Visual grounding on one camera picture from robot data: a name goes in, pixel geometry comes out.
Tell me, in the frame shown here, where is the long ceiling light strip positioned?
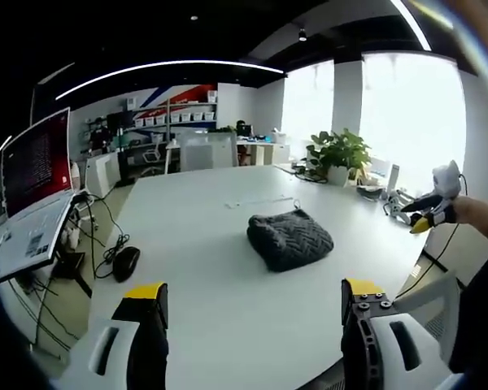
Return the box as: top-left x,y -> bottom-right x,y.
55,60 -> 286,101

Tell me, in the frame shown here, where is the white partition cabinet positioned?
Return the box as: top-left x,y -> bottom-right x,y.
177,132 -> 239,173

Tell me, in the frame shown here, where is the white office chair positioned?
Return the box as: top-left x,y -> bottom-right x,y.
141,141 -> 167,166

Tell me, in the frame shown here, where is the black mouse cable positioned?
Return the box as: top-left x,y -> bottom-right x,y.
77,193 -> 132,280

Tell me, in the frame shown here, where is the white laptop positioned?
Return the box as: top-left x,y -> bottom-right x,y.
0,106 -> 76,282

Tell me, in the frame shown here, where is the black computer mouse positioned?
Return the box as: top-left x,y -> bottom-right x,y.
112,245 -> 142,284

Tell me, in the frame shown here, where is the black laptop stand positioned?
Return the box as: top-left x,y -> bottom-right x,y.
51,194 -> 94,298

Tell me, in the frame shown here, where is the dark grey knitted towel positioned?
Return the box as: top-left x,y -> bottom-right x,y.
246,208 -> 335,274

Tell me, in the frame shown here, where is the white mesh chair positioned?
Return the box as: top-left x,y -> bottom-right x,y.
393,267 -> 461,363

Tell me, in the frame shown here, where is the white wall shelf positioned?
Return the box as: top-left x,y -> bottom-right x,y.
79,91 -> 220,154

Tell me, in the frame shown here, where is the white device on table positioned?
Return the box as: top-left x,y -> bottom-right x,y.
382,189 -> 416,223

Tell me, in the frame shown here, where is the person's dark clothing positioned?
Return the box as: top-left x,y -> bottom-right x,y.
447,239 -> 488,375

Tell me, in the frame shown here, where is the green potted plant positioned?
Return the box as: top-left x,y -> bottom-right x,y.
306,128 -> 373,187

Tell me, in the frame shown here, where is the white side desk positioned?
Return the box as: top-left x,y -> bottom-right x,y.
83,150 -> 123,198

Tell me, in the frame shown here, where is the row of white storage boxes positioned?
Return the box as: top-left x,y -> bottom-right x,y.
133,109 -> 218,128

